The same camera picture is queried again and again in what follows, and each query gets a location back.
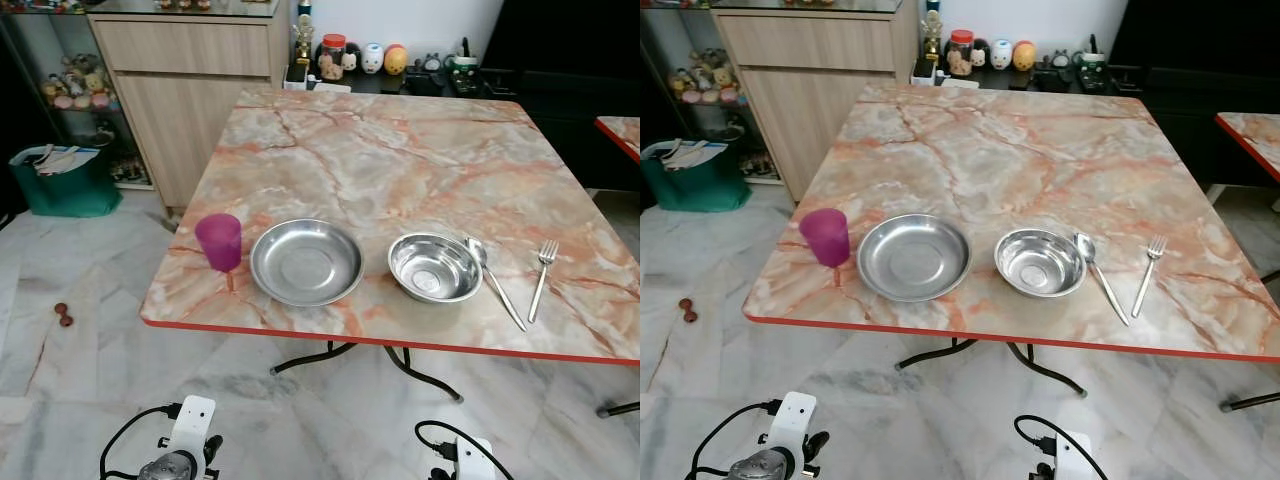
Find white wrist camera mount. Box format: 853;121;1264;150
455;437;496;480
165;395;217;461
1055;432;1093;480
765;391;818;456

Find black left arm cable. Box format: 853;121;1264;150
690;400;781;480
100;403;186;480

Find red lid glass jar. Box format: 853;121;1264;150
319;34;348;81
948;30;976;77

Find white papers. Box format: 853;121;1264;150
665;140;729;171
35;145;101;176

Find deep steel bowl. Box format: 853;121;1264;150
993;228;1088;299
387;232;484;304

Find glass display cabinet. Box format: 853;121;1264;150
0;8;153;191
640;5;781;186

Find steel spoon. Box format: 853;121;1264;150
466;237;528;333
1074;232;1131;327

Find light wooden cabinet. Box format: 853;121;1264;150
712;8;919;201
88;10;291;209

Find purple plastic cup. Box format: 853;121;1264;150
798;208;851;269
194;213;244;273

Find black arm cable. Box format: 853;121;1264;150
100;403;186;480
690;400;781;480
1015;415;1111;480
415;420;516;480

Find golden trophy figure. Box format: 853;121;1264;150
293;5;314;66
922;0;943;61

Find green shopping bag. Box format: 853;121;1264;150
641;140;753;213
10;145;123;218

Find black television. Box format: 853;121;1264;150
1108;0;1280;67
482;0;641;73

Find wide shallow steel plate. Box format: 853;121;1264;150
856;213;973;303
249;218;365;308

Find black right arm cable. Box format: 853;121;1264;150
1015;415;1111;480
415;420;516;480

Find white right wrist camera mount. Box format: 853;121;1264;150
455;437;496;480
1055;432;1093;480

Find steel fork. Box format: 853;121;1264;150
1131;236;1169;319
527;240;560;324

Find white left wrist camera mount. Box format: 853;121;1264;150
765;391;818;456
165;395;217;461

